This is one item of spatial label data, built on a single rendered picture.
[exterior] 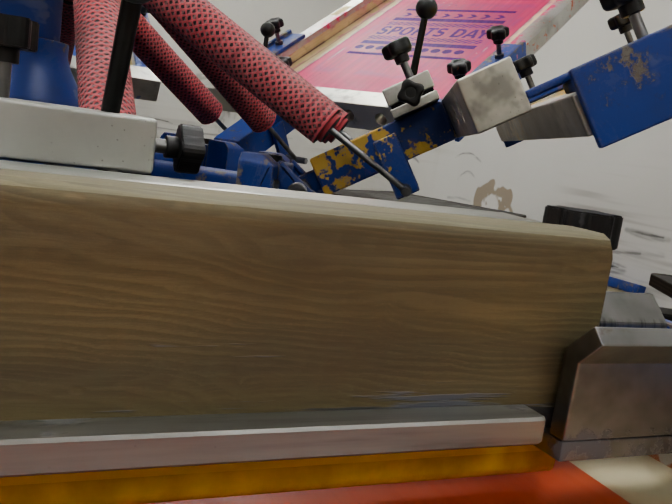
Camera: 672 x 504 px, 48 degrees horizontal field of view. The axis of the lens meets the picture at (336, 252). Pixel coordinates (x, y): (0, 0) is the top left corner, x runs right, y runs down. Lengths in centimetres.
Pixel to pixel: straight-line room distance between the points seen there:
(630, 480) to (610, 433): 6
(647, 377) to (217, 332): 17
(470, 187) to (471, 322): 328
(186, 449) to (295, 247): 7
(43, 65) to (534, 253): 82
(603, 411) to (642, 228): 247
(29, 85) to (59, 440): 81
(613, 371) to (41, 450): 20
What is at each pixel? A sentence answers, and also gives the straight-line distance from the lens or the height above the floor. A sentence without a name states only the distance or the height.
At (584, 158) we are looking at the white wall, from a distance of 300.
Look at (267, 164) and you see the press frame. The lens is 88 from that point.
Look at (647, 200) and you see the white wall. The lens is 276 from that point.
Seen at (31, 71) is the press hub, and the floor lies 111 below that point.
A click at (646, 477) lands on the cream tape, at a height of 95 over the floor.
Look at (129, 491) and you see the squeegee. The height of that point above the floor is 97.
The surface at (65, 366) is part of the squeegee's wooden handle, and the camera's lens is 22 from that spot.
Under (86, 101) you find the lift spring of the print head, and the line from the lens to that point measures 71.
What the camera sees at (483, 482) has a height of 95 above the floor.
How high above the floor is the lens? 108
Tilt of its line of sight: 9 degrees down
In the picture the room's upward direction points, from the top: 8 degrees clockwise
